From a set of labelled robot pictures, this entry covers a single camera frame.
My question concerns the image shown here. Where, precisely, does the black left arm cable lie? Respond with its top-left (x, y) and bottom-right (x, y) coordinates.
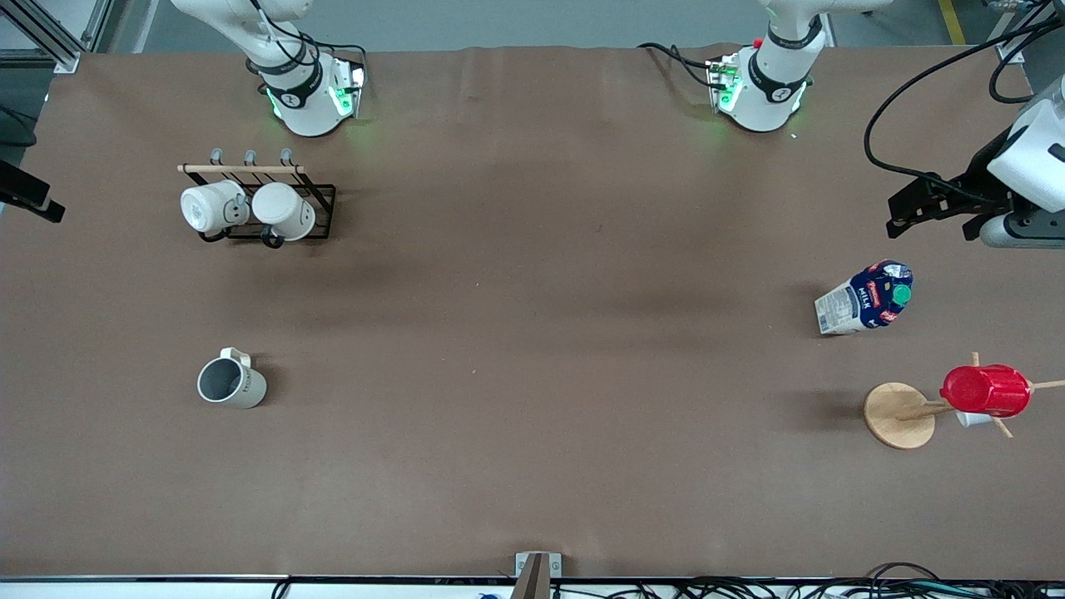
top-left (863, 15), bottom-right (1065, 205)

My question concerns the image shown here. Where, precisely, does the aluminium frame profile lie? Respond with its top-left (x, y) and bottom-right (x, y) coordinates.
top-left (0, 0), bottom-right (114, 74)
top-left (986, 0), bottom-right (1051, 64)

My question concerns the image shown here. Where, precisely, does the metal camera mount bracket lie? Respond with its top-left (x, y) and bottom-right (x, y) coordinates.
top-left (514, 552), bottom-right (563, 599)

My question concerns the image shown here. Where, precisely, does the white mug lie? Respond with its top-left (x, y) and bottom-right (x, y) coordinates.
top-left (180, 180), bottom-right (250, 236)
top-left (251, 182), bottom-right (317, 244)

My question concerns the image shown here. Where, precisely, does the black base power cable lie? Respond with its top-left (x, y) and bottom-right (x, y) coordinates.
top-left (637, 42), bottom-right (718, 89)

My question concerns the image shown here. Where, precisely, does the black wire mug rack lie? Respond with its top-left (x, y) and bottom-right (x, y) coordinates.
top-left (177, 148), bottom-right (338, 250)

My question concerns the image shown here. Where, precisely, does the wooden mug tree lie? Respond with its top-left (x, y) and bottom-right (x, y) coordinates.
top-left (863, 352), bottom-right (1065, 451)

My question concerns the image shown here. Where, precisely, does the red plastic cup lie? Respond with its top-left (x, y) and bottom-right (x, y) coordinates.
top-left (940, 364), bottom-right (1033, 418)

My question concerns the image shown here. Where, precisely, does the black cable bundle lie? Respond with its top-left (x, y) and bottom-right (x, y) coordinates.
top-left (549, 562), bottom-right (1065, 599)

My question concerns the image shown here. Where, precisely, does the blue and white milk carton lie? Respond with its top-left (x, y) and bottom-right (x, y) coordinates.
top-left (814, 260), bottom-right (914, 337)

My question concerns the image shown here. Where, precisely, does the brown table cover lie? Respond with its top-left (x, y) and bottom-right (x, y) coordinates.
top-left (0, 45), bottom-right (1065, 580)

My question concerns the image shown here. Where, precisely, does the beige mug with grey inside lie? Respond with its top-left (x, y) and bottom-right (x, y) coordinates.
top-left (196, 347), bottom-right (269, 410)

